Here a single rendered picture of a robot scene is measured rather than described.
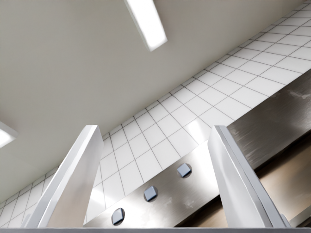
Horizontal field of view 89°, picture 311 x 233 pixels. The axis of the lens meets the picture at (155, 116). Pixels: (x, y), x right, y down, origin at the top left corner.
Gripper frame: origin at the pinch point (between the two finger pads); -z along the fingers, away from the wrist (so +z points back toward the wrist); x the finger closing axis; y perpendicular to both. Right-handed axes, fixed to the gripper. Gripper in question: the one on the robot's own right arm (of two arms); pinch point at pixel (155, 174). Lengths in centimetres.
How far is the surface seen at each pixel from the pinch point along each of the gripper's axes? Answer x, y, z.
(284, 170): -44, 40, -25
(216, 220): -20, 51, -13
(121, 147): 20, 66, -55
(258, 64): -60, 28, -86
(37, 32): 52, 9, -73
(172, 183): -7, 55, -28
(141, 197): 6, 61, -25
